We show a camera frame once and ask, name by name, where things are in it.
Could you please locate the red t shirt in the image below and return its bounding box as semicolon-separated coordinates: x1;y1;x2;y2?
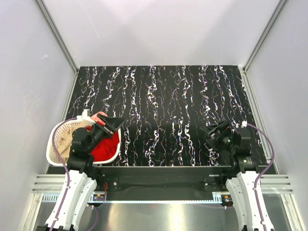
91;131;120;164

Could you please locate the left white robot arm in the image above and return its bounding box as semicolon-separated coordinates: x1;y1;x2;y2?
36;109;126;231

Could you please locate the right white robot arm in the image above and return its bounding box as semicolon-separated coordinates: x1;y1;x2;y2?
202;120;275;231

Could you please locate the pink t shirt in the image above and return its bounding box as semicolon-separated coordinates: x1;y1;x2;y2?
91;112;107;125

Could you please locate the beige t shirt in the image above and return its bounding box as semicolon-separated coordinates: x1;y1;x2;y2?
51;118;94;164

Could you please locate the white plastic laundry basket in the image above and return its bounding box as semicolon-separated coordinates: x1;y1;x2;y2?
46;109;121;167

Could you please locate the right small electronics board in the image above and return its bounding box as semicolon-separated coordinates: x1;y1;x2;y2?
222;194;232;203

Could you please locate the small electronics board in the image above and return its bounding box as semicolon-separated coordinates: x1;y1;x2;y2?
222;194;232;203
93;194;106;201

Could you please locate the left small electronics board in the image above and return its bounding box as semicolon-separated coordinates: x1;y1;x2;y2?
93;194;106;201

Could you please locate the front aluminium rail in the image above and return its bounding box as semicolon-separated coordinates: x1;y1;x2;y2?
32;174;293;204

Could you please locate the left aluminium frame post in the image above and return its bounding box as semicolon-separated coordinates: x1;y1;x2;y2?
34;0;79;74

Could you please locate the aluminium frame post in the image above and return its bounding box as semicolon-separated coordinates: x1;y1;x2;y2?
243;0;289;73
34;0;79;74

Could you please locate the right aluminium frame post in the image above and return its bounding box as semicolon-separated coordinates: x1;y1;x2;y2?
243;0;289;73

